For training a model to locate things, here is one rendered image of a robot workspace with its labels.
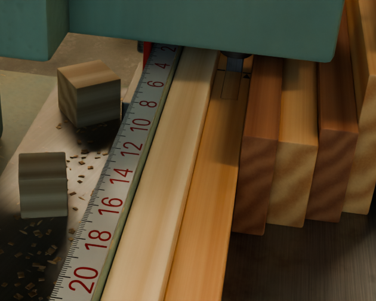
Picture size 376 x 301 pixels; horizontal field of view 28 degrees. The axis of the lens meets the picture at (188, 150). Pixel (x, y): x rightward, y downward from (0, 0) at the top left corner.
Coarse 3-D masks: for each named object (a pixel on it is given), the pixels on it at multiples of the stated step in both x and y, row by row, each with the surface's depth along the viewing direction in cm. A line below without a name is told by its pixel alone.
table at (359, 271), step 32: (320, 224) 37; (352, 224) 37; (256, 256) 35; (288, 256) 35; (320, 256) 35; (352, 256) 35; (224, 288) 33; (256, 288) 33; (288, 288) 33; (320, 288) 33; (352, 288) 33
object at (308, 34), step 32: (96, 0) 37; (128, 0) 37; (160, 0) 37; (192, 0) 37; (224, 0) 36; (256, 0) 36; (288, 0) 36; (320, 0) 36; (96, 32) 38; (128, 32) 38; (160, 32) 38; (192, 32) 38; (224, 32) 37; (256, 32) 37; (288, 32) 37; (320, 32) 37
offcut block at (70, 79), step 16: (80, 64) 63; (96, 64) 63; (64, 80) 61; (80, 80) 61; (96, 80) 61; (112, 80) 61; (64, 96) 62; (80, 96) 60; (96, 96) 61; (112, 96) 62; (64, 112) 63; (80, 112) 61; (96, 112) 62; (112, 112) 63
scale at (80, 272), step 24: (168, 48) 40; (144, 72) 38; (168, 72) 38; (144, 96) 35; (144, 120) 34; (120, 144) 32; (144, 144) 32; (120, 168) 30; (96, 192) 29; (120, 192) 29; (96, 216) 28; (96, 240) 27; (72, 264) 26; (96, 264) 26; (72, 288) 25
